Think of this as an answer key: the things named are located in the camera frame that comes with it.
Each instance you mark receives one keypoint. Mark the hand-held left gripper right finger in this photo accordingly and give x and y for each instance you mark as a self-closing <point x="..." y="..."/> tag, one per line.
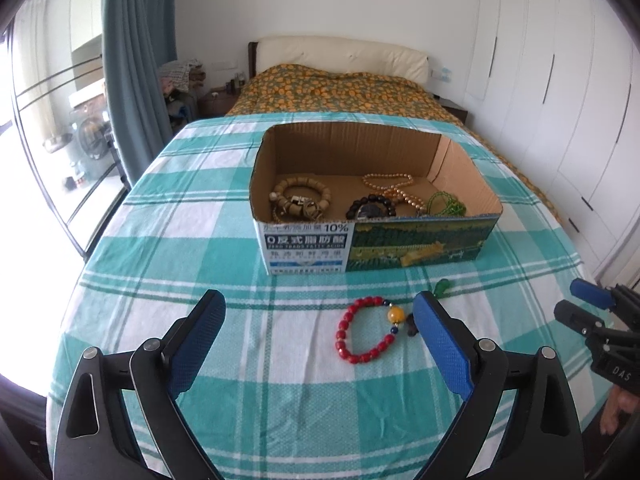
<point x="442" y="345"/>

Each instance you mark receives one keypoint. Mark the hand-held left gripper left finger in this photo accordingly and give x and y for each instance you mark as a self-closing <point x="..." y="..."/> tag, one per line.
<point x="195" y="345"/>

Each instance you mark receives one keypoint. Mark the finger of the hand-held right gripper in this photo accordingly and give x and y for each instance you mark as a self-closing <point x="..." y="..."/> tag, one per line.
<point x="575" y="315"/>
<point x="587" y="291"/>

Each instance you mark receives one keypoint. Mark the green pendant with dark beads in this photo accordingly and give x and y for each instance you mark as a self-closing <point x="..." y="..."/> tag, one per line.
<point x="442" y="289"/>

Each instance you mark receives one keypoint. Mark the printed cardboard box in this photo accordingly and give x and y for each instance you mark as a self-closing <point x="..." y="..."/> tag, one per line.
<point x="310" y="247"/>

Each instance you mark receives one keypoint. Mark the person's right hand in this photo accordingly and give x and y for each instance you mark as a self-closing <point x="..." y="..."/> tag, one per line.
<point x="617" y="410"/>

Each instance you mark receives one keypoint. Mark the green plaid bedsheet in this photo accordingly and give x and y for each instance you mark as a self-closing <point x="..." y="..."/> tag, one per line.
<point x="200" y="240"/>

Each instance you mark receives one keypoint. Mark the white wardrobe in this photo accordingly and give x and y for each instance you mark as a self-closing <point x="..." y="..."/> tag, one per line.
<point x="565" y="85"/>

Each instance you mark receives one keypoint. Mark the dark wooden nightstand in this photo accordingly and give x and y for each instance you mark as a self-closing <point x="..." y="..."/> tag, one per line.
<point x="217" y="105"/>
<point x="455" y="109"/>

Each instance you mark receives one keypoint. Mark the washing machine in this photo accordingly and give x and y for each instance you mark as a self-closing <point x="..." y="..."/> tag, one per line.
<point x="92" y="135"/>

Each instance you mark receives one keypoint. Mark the pile of clothes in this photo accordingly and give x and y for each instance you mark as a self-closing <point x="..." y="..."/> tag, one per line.
<point x="180" y="75"/>

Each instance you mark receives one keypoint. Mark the orange floral quilt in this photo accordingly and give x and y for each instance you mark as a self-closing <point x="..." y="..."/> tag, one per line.
<point x="340" y="92"/>

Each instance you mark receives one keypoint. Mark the blue-grey curtain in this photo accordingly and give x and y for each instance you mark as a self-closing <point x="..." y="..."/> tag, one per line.
<point x="135" y="60"/>

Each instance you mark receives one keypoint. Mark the glass sliding door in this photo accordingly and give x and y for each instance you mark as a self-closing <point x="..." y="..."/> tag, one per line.
<point x="45" y="85"/>

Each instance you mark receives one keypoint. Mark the cream padded headboard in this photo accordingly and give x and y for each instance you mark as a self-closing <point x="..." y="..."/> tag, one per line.
<point x="340" y="52"/>

